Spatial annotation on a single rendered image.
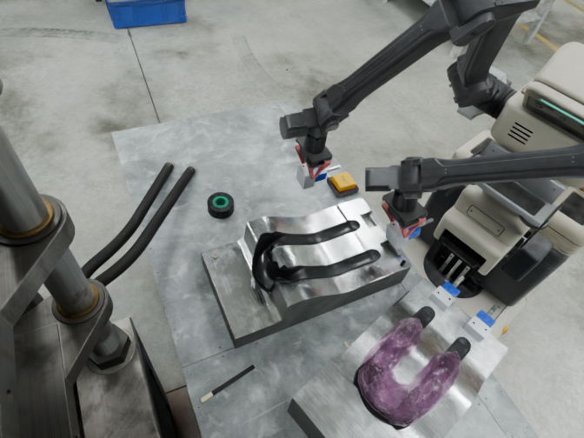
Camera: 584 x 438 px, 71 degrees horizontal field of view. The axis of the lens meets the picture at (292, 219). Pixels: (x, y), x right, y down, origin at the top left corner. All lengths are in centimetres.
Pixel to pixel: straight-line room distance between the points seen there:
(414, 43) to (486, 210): 70
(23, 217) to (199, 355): 56
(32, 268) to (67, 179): 201
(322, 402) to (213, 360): 29
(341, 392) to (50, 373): 54
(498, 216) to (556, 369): 114
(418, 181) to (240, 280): 50
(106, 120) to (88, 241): 96
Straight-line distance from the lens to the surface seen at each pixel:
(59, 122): 302
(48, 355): 85
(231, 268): 108
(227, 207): 123
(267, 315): 101
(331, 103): 96
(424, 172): 85
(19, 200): 62
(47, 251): 65
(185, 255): 118
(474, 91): 111
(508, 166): 78
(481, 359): 113
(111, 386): 107
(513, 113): 122
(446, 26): 81
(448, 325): 113
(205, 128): 155
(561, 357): 242
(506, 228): 140
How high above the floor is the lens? 178
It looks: 51 degrees down
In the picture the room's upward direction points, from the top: 10 degrees clockwise
